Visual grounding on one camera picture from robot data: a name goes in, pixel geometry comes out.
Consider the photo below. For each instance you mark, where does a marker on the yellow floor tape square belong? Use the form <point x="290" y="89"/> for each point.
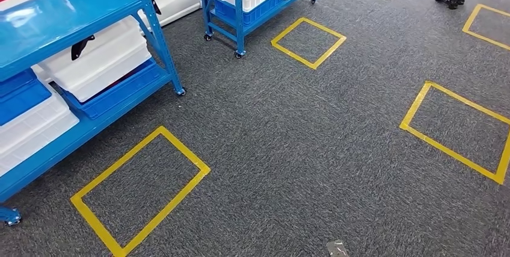
<point x="312" y="65"/>
<point x="467" y="30"/>
<point x="405" y="126"/>

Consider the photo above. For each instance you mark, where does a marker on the blue rack with caster wheels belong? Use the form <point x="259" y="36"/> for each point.
<point x="238" y="20"/>

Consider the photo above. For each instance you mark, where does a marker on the blue plastic storage bin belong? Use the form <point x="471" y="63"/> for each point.
<point x="20" y="95"/>
<point x="119" y="95"/>
<point x="259" y="14"/>

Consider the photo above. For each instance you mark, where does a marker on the grey tape patch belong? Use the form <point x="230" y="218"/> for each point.
<point x="336" y="249"/>

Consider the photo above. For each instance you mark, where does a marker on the black hook-shaped piece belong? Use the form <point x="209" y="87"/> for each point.
<point x="77" y="50"/>

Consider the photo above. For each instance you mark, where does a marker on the blue rack with fixed feet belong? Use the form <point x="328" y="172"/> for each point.
<point x="59" y="16"/>

